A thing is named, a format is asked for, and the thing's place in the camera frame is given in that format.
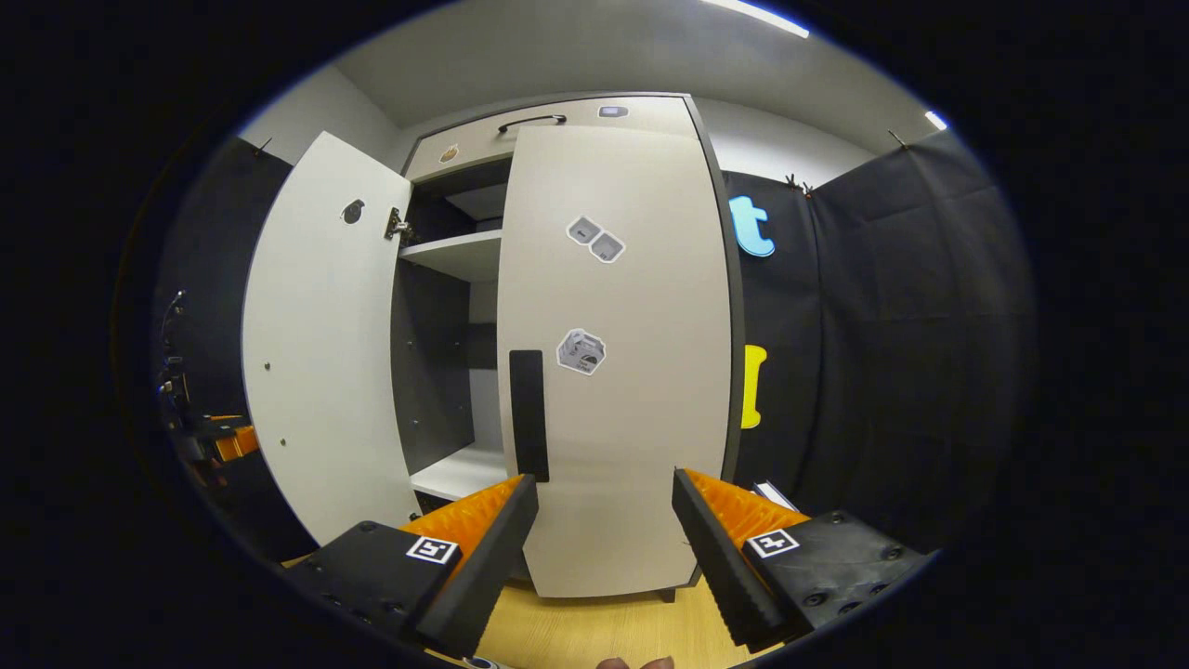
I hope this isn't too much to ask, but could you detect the white cabinet shelf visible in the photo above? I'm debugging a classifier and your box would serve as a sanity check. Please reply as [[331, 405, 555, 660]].
[[410, 443, 510, 503], [399, 230, 503, 282]]

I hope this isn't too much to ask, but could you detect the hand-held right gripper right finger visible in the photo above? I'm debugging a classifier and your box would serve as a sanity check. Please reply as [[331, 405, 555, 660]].
[[671, 467, 933, 654]]

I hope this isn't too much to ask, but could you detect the long ceiling light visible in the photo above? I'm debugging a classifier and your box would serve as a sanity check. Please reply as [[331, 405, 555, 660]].
[[701, 0, 810, 39]]

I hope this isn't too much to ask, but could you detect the beige cabinet drawer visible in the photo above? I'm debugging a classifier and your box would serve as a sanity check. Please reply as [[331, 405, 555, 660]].
[[404, 93, 699, 182]]

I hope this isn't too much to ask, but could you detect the white cabinet door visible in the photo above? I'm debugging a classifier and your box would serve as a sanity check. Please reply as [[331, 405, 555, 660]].
[[242, 131, 424, 546], [495, 124, 735, 598]]

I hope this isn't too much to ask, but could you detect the grey and white cabinet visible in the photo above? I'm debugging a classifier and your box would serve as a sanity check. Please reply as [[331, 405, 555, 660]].
[[399, 91, 746, 603]]

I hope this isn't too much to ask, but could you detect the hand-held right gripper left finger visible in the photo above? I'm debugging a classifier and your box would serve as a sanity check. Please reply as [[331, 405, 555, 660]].
[[283, 474, 541, 659]]

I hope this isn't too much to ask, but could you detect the white book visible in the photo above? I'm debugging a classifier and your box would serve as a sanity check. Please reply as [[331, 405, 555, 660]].
[[751, 480, 801, 515]]

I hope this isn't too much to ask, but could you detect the black backdrop cloth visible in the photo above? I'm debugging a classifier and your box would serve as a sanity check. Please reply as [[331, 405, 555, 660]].
[[723, 128, 1039, 551]]

